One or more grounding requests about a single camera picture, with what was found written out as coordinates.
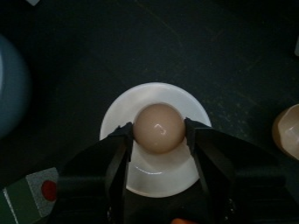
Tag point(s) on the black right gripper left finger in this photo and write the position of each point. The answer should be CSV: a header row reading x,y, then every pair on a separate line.
x,y
98,163

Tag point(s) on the beige toy eggshell half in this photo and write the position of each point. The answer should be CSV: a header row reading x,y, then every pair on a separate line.
x,y
160,128

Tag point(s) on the small white object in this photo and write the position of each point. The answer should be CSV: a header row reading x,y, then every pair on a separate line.
x,y
33,1

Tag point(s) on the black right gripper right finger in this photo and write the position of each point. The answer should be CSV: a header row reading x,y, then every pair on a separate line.
x,y
226,163

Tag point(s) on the small orange object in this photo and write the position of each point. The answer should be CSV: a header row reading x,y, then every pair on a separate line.
x,y
184,221

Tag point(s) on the brown bowl at right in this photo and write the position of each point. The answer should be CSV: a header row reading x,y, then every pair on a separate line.
x,y
288,131

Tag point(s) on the green grey box red dot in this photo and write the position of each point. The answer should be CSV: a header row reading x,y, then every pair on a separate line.
x,y
27,198

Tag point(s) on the small grey object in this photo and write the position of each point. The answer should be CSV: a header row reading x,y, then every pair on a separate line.
x,y
297,48

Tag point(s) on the blue round bowl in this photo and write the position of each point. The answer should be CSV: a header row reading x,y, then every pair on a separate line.
x,y
11,87

